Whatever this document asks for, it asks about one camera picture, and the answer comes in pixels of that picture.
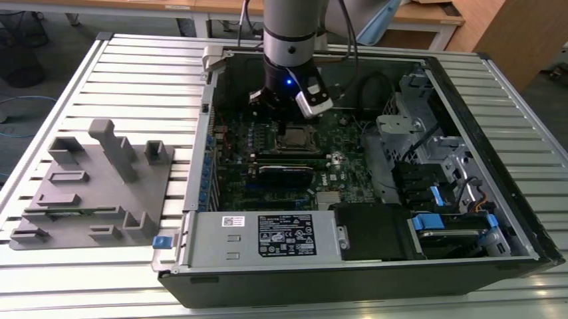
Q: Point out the silver CPU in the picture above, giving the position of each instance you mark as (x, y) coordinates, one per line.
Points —
(298, 137)

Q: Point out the thin silver locking lever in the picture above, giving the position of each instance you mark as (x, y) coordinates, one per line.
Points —
(301, 150)

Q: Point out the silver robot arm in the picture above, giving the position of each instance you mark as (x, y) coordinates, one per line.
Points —
(289, 30)

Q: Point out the CPU socket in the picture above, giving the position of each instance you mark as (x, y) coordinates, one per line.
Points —
(276, 151)

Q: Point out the black and white webcam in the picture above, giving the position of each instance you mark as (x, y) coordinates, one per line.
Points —
(314, 99)
(257, 97)

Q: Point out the green RAM stick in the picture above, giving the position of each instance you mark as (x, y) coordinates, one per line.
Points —
(293, 161)
(67, 211)

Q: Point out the black graphics card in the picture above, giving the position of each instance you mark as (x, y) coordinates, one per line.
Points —
(284, 176)

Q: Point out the silver metal drive cage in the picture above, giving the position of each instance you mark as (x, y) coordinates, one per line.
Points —
(400, 124)

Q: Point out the green motherboard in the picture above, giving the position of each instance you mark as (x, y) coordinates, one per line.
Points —
(350, 172)

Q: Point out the pale blue teach pendant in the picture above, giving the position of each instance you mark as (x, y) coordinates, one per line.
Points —
(384, 16)

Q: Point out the silver chipset heatsink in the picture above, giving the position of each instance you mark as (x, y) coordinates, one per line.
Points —
(328, 197)

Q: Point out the small wooden desk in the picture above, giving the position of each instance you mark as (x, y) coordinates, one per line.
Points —
(421, 16)

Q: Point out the long wooden desk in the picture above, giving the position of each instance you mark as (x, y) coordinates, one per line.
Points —
(133, 5)

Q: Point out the blue disk carrier tab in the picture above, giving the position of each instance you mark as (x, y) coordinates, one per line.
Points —
(437, 196)

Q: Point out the black plastic shroud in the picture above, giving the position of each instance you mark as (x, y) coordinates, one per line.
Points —
(373, 232)

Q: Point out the silver power supply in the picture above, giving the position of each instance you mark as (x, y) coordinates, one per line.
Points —
(209, 242)

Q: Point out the grey parts rack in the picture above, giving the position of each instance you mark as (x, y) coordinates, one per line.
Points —
(102, 199)

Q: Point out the hard disk in blue carrier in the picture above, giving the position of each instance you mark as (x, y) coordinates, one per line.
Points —
(428, 222)

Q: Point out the blue case latch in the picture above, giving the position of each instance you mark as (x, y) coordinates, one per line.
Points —
(162, 242)

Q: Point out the wooden cabinet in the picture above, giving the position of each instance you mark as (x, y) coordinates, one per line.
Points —
(523, 33)

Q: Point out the black bin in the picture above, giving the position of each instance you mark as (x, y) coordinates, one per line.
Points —
(22, 66)

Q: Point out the black PC case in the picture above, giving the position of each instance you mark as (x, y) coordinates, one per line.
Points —
(310, 289)

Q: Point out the blue bay latch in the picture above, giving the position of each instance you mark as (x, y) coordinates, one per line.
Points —
(492, 221)

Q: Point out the black chair base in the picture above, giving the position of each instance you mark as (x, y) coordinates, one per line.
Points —
(559, 71)

